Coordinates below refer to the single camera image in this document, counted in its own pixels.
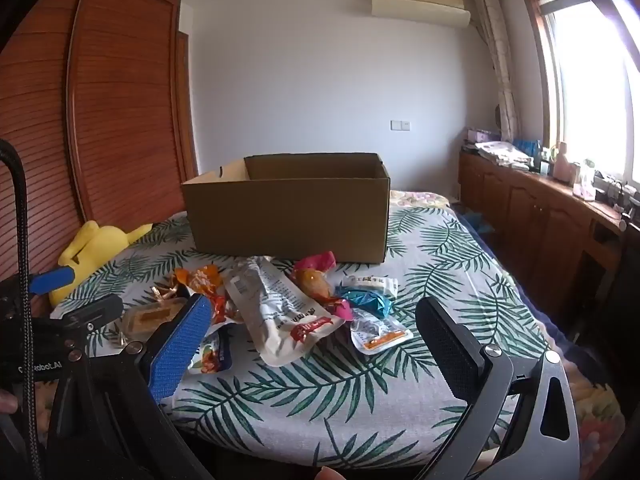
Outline teal snack packet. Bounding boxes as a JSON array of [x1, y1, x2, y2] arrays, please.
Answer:
[[334, 285, 393, 318]]

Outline black desk devices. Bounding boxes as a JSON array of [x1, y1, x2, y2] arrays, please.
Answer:
[[595, 172, 640, 221]]

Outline long wooden cabinet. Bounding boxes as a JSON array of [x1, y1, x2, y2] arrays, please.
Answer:
[[457, 150, 640, 331]]

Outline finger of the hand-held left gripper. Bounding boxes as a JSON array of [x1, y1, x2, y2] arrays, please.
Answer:
[[27, 267, 76, 296], [62, 294, 124, 333]]

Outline pink bottle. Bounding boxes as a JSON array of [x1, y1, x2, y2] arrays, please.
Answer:
[[552, 141, 573, 183]]

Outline silver pouch with orange label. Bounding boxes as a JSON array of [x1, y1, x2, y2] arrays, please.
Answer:
[[350, 307, 415, 356]]

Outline wooden frame window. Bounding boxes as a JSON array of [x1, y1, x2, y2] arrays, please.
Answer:
[[517, 0, 640, 186]]

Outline black braided cable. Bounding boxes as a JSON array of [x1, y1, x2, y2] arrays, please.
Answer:
[[0, 137, 43, 480]]

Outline pink snack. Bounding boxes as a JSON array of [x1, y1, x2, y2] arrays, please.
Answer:
[[292, 251, 353, 321]]

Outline floral quilt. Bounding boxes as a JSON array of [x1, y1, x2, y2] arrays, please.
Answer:
[[390, 189, 627, 463]]

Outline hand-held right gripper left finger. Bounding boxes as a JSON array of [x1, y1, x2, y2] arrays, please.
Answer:
[[47, 292, 213, 480]]

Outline yellow plush toy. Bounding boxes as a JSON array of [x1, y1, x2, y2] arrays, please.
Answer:
[[57, 220, 153, 306]]

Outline folded patterned cloth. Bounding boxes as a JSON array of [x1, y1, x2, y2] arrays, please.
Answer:
[[475, 140, 533, 167]]

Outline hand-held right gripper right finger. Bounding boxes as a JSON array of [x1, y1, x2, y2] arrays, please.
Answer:
[[415, 297, 581, 480]]

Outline small white snack packet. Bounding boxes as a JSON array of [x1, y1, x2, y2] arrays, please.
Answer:
[[342, 274, 399, 297]]

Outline white nut snack packet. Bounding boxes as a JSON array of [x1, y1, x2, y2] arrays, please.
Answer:
[[187, 332, 235, 375]]

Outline blue cloth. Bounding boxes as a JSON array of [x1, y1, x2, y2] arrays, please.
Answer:
[[462, 212, 493, 233]]

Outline patterned curtain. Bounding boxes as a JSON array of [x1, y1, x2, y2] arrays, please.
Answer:
[[472, 0, 516, 143]]

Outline white container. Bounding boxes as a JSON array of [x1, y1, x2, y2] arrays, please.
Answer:
[[572, 160, 596, 201]]

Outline wooden slatted wardrobe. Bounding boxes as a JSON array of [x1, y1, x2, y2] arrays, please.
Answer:
[[0, 0, 201, 321]]

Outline brown cardboard box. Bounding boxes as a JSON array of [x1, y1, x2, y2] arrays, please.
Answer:
[[181, 152, 391, 265]]

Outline wall air conditioner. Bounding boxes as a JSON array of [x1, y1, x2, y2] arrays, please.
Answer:
[[371, 0, 472, 28]]

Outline brown snack packet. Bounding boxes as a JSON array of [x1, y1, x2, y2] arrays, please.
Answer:
[[119, 285, 190, 348]]

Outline white pouch with red label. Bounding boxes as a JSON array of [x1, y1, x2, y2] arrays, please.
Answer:
[[222, 256, 348, 367]]

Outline orange snack packet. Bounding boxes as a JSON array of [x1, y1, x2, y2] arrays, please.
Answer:
[[173, 265, 228, 326]]

